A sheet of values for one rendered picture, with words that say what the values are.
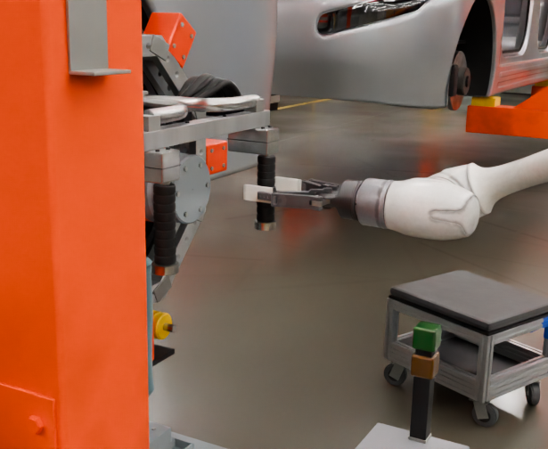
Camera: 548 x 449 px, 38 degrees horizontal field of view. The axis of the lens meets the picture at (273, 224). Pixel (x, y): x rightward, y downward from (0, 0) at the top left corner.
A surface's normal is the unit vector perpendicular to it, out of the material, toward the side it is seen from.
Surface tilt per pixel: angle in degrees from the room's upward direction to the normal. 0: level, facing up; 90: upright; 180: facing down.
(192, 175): 90
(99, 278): 90
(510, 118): 90
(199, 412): 0
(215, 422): 0
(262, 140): 90
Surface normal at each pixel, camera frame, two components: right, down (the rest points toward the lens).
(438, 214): -0.32, 0.14
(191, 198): 0.88, 0.14
